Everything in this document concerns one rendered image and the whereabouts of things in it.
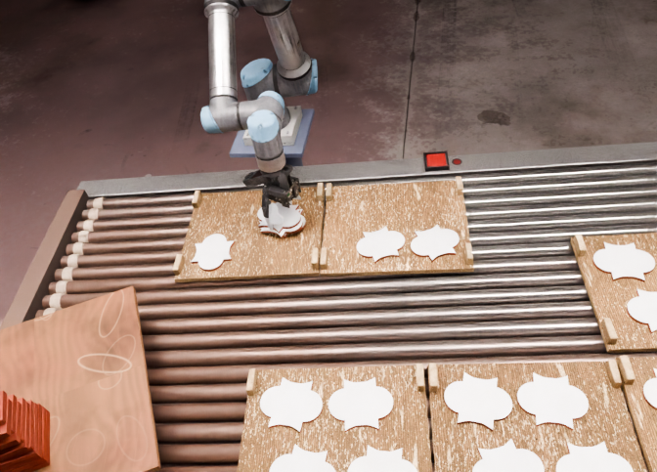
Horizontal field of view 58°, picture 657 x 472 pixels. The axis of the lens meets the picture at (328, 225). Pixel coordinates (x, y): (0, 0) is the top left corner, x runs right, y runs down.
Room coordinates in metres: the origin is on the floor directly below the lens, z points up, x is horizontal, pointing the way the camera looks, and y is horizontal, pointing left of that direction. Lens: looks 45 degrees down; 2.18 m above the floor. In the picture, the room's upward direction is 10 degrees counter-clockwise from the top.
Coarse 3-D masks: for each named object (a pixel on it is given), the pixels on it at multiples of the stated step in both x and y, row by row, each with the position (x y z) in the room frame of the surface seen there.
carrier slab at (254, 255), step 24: (240, 192) 1.44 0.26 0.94; (312, 192) 1.38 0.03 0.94; (192, 216) 1.36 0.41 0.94; (216, 216) 1.35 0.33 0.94; (240, 216) 1.33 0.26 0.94; (312, 216) 1.27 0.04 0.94; (192, 240) 1.26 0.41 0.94; (240, 240) 1.23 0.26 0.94; (264, 240) 1.21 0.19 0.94; (288, 240) 1.19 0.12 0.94; (312, 240) 1.18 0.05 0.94; (192, 264) 1.17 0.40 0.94; (240, 264) 1.13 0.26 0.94; (264, 264) 1.12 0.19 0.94; (288, 264) 1.10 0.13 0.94
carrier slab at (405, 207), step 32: (352, 192) 1.35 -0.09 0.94; (384, 192) 1.33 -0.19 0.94; (416, 192) 1.30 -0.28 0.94; (448, 192) 1.28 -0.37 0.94; (352, 224) 1.21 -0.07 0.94; (384, 224) 1.19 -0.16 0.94; (416, 224) 1.17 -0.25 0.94; (448, 224) 1.15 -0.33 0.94; (352, 256) 1.09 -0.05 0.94; (416, 256) 1.05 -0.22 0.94; (448, 256) 1.03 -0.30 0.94
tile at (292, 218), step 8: (280, 208) 1.29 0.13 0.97; (288, 208) 1.28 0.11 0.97; (296, 208) 1.28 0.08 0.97; (288, 216) 1.25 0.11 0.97; (296, 216) 1.25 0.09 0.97; (264, 224) 1.24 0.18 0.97; (280, 224) 1.23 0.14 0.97; (288, 224) 1.22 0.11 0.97; (296, 224) 1.22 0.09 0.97; (280, 232) 1.20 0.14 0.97
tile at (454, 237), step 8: (416, 232) 1.13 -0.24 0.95; (424, 232) 1.13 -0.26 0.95; (432, 232) 1.12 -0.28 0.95; (440, 232) 1.12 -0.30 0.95; (448, 232) 1.11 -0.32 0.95; (416, 240) 1.10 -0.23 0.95; (424, 240) 1.09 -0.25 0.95; (432, 240) 1.09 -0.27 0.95; (440, 240) 1.09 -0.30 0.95; (448, 240) 1.08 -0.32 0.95; (456, 240) 1.08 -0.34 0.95; (416, 248) 1.07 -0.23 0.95; (424, 248) 1.07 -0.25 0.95; (432, 248) 1.06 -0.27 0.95; (440, 248) 1.06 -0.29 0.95; (448, 248) 1.05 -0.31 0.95; (424, 256) 1.04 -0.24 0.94; (432, 256) 1.03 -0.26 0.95; (440, 256) 1.04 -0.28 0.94
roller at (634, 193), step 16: (560, 192) 1.22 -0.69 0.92; (576, 192) 1.21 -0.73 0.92; (592, 192) 1.19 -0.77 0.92; (608, 192) 1.18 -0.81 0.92; (624, 192) 1.17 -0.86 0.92; (640, 192) 1.17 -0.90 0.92; (656, 192) 1.16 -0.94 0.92; (80, 224) 1.44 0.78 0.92; (96, 224) 1.42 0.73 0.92; (112, 224) 1.41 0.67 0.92; (128, 224) 1.40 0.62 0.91; (144, 224) 1.39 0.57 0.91; (160, 224) 1.38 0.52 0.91; (176, 224) 1.37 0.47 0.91
